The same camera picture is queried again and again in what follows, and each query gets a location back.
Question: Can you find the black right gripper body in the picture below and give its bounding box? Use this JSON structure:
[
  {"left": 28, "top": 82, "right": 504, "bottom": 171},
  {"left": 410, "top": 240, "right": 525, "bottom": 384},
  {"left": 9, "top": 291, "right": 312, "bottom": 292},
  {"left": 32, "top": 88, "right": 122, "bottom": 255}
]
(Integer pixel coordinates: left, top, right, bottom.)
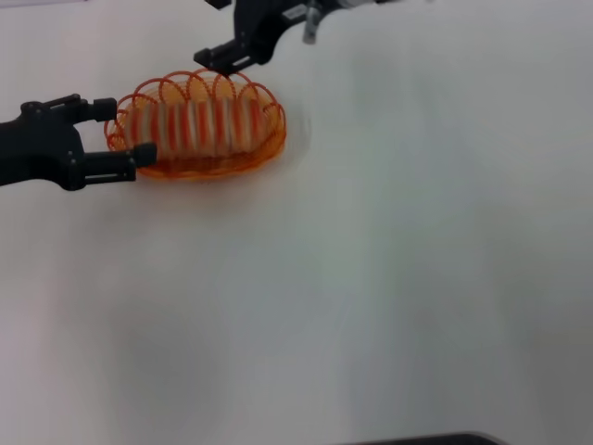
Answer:
[{"left": 233, "top": 0, "right": 310, "bottom": 66}]

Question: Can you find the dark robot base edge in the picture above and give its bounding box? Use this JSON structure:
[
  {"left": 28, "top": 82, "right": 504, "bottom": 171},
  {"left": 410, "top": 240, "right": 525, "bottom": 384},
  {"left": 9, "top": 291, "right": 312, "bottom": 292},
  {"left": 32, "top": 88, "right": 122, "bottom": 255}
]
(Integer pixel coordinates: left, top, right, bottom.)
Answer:
[{"left": 368, "top": 431, "right": 506, "bottom": 445}]

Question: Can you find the orange striped bread roll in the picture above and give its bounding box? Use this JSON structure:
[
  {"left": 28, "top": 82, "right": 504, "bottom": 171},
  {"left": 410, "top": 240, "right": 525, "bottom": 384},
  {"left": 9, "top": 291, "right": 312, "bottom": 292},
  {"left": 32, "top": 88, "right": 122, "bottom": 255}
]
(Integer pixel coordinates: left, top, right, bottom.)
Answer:
[{"left": 122, "top": 96, "right": 263, "bottom": 161}]

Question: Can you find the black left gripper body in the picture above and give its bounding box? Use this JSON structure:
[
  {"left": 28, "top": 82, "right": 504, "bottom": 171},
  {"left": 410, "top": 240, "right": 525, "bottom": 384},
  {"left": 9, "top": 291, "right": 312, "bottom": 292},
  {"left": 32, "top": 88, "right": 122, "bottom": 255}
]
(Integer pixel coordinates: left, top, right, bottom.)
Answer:
[{"left": 0, "top": 101, "right": 88, "bottom": 192}]

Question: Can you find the orange wire basket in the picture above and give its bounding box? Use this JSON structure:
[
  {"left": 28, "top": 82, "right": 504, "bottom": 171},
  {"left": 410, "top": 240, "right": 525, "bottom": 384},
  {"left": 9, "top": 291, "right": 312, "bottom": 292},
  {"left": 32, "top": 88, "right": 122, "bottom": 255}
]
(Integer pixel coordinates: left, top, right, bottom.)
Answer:
[{"left": 105, "top": 68, "right": 288, "bottom": 183}]

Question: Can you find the silver cable connector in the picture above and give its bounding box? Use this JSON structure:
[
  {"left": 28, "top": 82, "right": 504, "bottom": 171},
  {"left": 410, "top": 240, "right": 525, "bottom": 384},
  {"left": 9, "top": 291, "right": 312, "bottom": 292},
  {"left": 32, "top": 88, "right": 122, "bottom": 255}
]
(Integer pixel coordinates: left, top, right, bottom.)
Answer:
[{"left": 302, "top": 2, "right": 322, "bottom": 45}]

